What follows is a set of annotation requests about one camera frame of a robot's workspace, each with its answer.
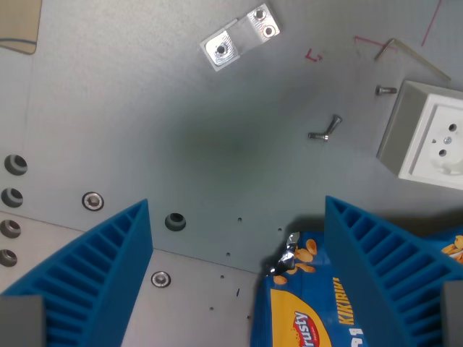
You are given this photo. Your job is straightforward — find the countersunk table bolt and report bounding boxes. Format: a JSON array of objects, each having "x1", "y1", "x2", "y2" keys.
[
  {"x1": 81, "y1": 191, "x2": 105, "y2": 212},
  {"x1": 150, "y1": 270, "x2": 172, "y2": 288}
]

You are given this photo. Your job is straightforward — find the metal hex key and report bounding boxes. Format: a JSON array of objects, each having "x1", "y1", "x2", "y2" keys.
[{"x1": 373, "y1": 38, "x2": 452, "y2": 82}]

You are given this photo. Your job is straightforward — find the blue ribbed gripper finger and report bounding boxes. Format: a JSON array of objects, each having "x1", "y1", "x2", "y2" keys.
[
  {"x1": 323, "y1": 195, "x2": 463, "y2": 347},
  {"x1": 0, "y1": 198, "x2": 154, "y2": 347}
]

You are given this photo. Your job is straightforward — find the aluminium mounting bracket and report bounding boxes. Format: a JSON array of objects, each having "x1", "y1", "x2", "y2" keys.
[{"x1": 199, "y1": 3, "x2": 282, "y2": 72}]

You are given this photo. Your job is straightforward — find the white electrical socket box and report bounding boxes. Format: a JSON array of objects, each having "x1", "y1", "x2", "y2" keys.
[{"x1": 375, "y1": 80, "x2": 463, "y2": 191}]

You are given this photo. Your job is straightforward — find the tan cardboard piece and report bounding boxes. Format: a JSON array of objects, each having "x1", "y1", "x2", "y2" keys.
[{"x1": 0, "y1": 0, "x2": 43, "y2": 56}]

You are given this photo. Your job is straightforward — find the blue peanut snack bag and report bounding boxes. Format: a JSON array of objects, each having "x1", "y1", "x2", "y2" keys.
[{"x1": 252, "y1": 228, "x2": 463, "y2": 347}]

